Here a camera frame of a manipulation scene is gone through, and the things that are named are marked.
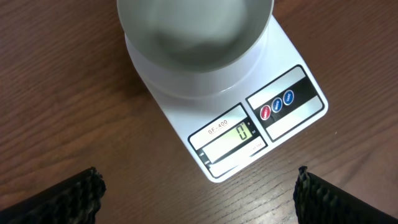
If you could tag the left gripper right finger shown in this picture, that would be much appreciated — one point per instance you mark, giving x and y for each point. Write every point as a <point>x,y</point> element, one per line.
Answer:
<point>317,201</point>

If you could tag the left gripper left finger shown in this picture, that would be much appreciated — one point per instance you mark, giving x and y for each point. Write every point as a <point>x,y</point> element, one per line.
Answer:
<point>73,200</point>

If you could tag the white digital kitchen scale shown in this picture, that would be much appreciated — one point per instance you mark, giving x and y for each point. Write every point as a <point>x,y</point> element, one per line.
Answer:
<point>229,118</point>

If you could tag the grey round bowl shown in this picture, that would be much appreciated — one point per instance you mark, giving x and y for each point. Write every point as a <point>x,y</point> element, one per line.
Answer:
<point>197,35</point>

